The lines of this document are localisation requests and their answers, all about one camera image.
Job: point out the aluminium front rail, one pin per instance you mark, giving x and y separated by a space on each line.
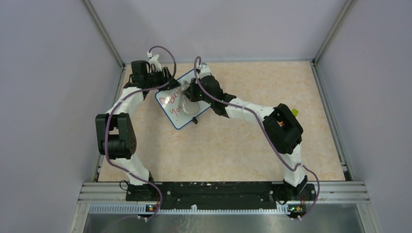
109 198

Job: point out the aluminium frame post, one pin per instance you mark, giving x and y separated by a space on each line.
333 30
103 32

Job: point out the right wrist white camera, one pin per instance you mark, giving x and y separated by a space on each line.
202 71

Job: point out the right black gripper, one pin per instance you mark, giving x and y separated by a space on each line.
191 91

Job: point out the left aluminium frame post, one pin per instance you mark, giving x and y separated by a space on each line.
103 32

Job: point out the right aluminium frame post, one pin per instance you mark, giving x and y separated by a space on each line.
333 30

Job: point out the wrist white camera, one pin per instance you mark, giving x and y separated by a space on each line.
202 71
154 62

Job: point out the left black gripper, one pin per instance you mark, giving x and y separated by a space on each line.
173 83

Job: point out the blue framed small whiteboard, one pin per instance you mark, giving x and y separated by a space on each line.
169 102

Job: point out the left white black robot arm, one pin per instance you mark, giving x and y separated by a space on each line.
115 133

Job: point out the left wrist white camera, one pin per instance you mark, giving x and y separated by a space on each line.
154 62

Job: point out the grey oval whiteboard eraser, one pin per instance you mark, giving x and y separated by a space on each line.
190 108

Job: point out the red yellow green toy bricks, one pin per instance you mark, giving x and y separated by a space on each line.
294 112

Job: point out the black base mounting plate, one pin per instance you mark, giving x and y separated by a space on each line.
220 195

